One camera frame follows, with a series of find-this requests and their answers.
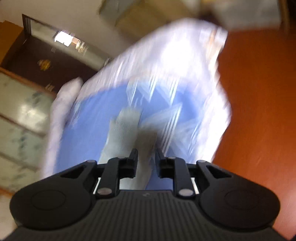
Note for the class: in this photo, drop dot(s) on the blue patterned bed sheet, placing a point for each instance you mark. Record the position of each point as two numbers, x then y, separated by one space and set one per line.
171 76

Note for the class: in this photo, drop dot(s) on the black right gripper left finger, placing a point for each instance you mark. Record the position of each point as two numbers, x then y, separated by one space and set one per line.
113 171

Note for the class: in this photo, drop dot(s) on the wardrobe with frosted glass doors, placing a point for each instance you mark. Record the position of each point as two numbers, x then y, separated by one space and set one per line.
25 115

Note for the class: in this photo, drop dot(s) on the grey sweatpants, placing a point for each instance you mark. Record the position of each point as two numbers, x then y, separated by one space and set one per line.
125 134

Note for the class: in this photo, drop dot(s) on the dark brown door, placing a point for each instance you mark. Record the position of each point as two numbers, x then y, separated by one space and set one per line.
47 56

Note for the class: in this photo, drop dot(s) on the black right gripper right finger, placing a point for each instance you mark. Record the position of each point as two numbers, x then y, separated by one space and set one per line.
177 170

